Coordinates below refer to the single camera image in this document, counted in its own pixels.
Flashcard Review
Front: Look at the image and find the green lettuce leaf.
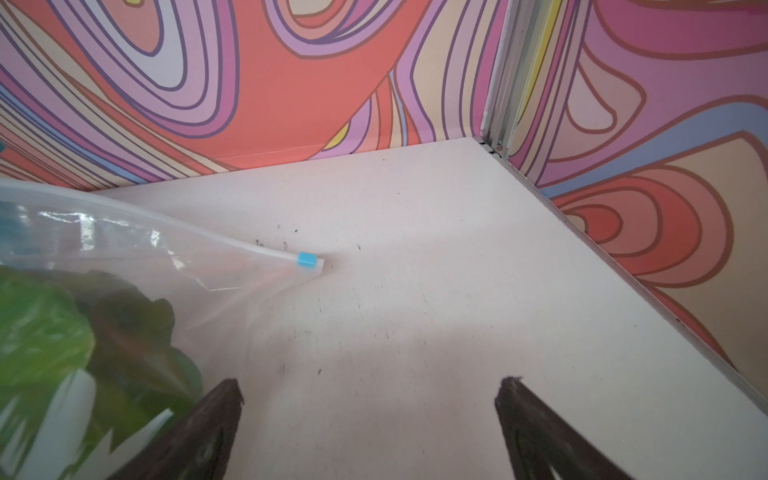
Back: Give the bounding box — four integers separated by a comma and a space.
1, 267, 202, 479

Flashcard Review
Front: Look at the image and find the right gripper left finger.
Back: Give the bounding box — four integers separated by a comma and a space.
111, 379, 244, 480

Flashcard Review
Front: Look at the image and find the clear zip top bag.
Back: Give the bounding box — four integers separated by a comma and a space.
1, 179, 323, 479

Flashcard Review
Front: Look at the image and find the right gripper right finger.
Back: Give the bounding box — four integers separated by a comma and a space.
495, 377, 630, 479

